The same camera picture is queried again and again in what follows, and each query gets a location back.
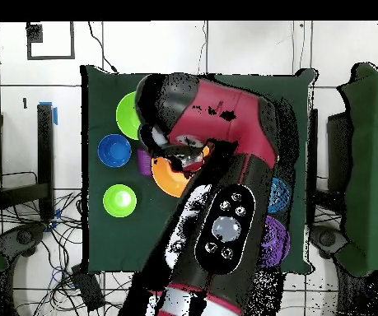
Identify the large orange bowl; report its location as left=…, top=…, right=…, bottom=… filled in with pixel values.
left=150, top=143, right=212, bottom=199

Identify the purple cup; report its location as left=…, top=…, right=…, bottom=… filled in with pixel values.
left=136, top=148, right=154, bottom=177

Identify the dark blue bowl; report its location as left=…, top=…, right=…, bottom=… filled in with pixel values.
left=96, top=133, right=133, bottom=169

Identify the small green bowl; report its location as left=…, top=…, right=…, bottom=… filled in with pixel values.
left=102, top=184, right=138, bottom=219

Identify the large green bowl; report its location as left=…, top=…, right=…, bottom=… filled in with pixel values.
left=115, top=91, right=142, bottom=142

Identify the light blue bowl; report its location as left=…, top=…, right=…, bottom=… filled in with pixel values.
left=267, top=177, right=292, bottom=215

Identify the large purple bowl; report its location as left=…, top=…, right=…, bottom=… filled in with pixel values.
left=257, top=215, right=292, bottom=268

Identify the dark green table cloth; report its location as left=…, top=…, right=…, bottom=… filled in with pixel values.
left=80, top=64, right=318, bottom=275

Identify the grey wheeled base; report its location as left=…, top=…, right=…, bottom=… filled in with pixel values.
left=309, top=225, right=350, bottom=260

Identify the black power brick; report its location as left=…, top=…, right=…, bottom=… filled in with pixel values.
left=71, top=263, right=106, bottom=313

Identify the black wheeled base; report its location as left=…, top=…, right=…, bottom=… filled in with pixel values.
left=0, top=223, right=49, bottom=262

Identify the bundle of floor cables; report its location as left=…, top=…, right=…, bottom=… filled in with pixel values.
left=0, top=170, right=133, bottom=316

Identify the black post with blue tape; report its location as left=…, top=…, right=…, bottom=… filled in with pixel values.
left=36, top=101, right=58, bottom=221

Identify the thin black floor cable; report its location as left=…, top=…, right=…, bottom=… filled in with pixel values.
left=87, top=21, right=119, bottom=74

